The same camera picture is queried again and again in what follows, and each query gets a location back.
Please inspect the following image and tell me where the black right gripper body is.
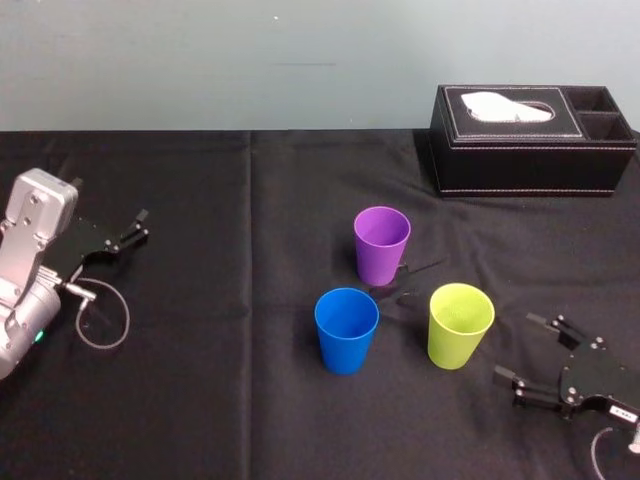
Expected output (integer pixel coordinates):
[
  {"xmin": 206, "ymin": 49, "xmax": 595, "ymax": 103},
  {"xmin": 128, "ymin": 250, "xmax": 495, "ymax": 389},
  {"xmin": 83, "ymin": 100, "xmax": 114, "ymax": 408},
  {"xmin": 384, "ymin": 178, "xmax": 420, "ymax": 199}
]
[{"xmin": 557, "ymin": 338, "xmax": 640, "ymax": 427}]

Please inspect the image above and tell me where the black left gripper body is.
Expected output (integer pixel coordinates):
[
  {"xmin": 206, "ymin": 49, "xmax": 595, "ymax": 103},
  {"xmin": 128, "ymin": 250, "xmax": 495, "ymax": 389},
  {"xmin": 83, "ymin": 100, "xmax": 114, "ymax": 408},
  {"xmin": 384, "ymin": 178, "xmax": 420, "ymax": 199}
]
[{"xmin": 42, "ymin": 214, "xmax": 124, "ymax": 284}]

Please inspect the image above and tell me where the lime green plastic cup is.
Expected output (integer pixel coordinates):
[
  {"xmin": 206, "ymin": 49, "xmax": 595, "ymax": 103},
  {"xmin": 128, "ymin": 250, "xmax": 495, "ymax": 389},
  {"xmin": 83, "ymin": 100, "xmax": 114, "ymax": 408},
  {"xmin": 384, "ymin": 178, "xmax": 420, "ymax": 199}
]
[{"xmin": 427, "ymin": 282, "xmax": 496, "ymax": 371}]

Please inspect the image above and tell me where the black leather tissue box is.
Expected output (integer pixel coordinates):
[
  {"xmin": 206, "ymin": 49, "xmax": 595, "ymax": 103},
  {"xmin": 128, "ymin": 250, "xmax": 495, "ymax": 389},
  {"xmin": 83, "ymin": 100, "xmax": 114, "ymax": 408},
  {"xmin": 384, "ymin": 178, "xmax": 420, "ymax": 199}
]
[{"xmin": 428, "ymin": 83, "xmax": 639, "ymax": 199}]

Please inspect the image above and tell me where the black tablecloth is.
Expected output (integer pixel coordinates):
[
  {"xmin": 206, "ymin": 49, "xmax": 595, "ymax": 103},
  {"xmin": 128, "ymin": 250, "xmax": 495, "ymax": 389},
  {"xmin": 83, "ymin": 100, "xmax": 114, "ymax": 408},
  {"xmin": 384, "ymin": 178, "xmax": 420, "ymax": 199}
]
[{"xmin": 0, "ymin": 128, "xmax": 640, "ymax": 480}]

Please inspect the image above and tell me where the blue plastic cup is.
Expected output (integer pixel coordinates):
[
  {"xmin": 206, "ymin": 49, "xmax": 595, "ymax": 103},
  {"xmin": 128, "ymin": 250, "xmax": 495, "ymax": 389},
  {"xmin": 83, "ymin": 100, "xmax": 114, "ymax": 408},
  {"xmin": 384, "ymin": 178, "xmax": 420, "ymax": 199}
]
[{"xmin": 313, "ymin": 287, "xmax": 381, "ymax": 375}]

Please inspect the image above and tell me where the purple plastic cup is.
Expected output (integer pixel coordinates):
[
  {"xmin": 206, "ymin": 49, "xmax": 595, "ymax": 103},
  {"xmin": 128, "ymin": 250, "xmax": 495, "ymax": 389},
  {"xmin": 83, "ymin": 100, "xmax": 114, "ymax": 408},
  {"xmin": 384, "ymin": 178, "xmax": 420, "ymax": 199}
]
[{"xmin": 353, "ymin": 205, "xmax": 412, "ymax": 287}]

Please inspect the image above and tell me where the white tissue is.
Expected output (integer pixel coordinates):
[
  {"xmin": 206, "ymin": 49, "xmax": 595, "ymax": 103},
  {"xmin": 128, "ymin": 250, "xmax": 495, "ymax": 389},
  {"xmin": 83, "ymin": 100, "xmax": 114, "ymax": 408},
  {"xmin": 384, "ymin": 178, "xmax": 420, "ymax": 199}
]
[{"xmin": 459, "ymin": 92, "xmax": 556, "ymax": 124}]

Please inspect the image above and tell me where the thin left gripper cable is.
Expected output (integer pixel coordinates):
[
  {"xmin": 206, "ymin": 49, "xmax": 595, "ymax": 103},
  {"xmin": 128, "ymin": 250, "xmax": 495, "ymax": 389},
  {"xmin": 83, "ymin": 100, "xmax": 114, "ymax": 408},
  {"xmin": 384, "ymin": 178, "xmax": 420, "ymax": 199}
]
[{"xmin": 58, "ymin": 278, "xmax": 132, "ymax": 351}]

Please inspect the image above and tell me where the thin gripper cable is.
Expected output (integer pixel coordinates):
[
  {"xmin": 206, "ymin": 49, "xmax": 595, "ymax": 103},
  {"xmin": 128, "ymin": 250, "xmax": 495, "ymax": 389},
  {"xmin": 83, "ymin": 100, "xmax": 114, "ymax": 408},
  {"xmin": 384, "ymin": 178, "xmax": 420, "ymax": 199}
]
[
  {"xmin": 58, "ymin": 278, "xmax": 132, "ymax": 351},
  {"xmin": 589, "ymin": 426, "xmax": 640, "ymax": 480}
]

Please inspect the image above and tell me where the thin right gripper cable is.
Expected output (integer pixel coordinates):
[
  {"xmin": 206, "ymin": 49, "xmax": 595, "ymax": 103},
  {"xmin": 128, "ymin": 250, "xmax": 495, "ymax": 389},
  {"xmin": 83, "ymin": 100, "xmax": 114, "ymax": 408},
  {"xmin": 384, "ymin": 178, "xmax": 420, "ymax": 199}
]
[{"xmin": 589, "ymin": 426, "xmax": 640, "ymax": 480}]

